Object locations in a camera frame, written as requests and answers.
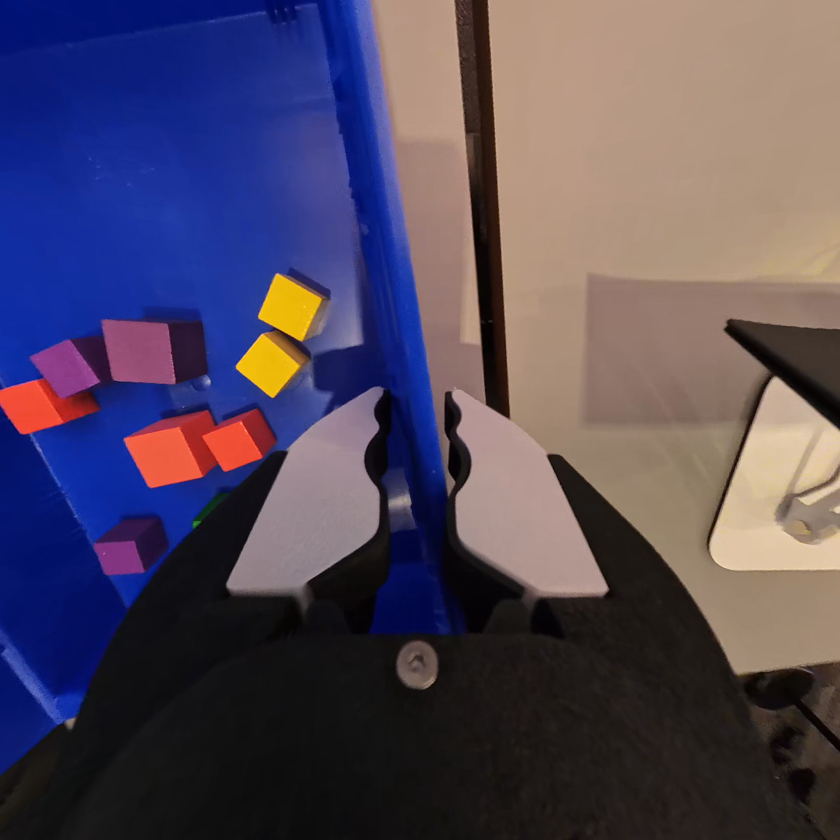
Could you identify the green wooden cube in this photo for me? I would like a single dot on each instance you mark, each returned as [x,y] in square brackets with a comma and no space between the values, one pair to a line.
[208,513]

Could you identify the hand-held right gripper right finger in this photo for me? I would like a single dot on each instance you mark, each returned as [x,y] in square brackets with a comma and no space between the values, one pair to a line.
[525,518]

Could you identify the white document stand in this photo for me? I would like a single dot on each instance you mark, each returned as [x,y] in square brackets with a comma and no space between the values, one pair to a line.
[754,472]

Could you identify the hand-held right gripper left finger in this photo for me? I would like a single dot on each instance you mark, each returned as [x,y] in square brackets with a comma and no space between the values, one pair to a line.
[315,518]

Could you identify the blue plastic bin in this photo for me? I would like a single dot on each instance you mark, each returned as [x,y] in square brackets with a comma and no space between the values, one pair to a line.
[164,164]

